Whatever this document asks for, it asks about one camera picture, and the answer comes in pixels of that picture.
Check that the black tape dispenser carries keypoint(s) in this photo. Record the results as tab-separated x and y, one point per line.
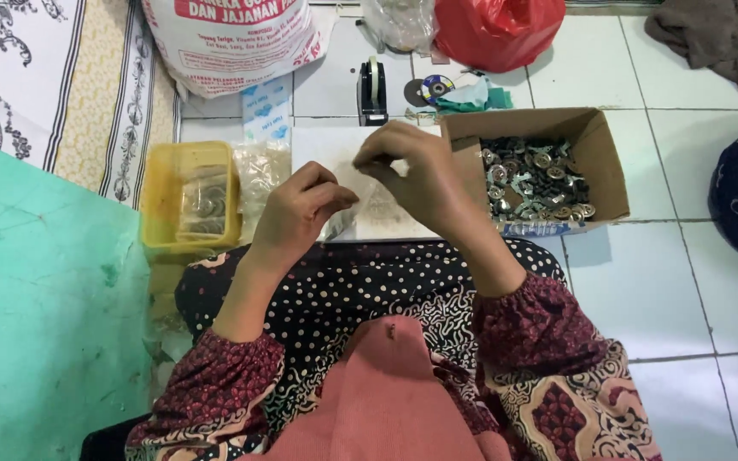
372	96

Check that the stack of clear plastic bags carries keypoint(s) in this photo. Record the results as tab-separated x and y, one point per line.
260	173

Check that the red plastic bag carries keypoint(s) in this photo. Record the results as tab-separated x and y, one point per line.
497	32

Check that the brown cloth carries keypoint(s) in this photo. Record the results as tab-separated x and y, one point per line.
715	41

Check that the packed clear bags of parts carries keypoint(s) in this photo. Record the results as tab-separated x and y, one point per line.
204	205

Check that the person's right fingers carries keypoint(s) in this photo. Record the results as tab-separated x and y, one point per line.
378	157

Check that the person's right hand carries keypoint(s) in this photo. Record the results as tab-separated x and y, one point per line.
417	170

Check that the person's left fingers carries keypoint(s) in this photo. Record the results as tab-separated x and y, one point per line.
337	192

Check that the teal cloth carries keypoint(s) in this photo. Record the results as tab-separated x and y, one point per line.
475	99

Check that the large white printed sack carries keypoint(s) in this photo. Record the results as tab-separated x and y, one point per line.
234	45

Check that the green mat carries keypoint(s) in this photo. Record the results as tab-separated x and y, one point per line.
42	301

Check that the small clear plastic bag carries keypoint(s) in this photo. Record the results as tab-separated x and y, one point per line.
356	205

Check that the yellow plastic container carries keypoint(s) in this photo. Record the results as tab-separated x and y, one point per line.
167	192

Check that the white blue printed packet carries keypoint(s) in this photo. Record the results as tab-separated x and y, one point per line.
266	109

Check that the pink headscarf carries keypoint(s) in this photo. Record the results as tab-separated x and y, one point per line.
382	403

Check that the grey grinding disc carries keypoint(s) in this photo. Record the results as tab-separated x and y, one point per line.
430	89

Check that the person's left hand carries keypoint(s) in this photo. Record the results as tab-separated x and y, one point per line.
292	214

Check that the white work board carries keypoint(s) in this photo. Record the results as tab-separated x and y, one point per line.
330	150

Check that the heap of metal button parts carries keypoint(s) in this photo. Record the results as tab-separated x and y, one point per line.
535	179

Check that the white patterned batik sheet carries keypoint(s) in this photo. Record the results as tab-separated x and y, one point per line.
55	83

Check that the brown cardboard box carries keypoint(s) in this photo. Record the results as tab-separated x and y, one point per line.
590	163

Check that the person's patterned clothing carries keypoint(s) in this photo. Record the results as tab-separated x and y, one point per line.
369	301

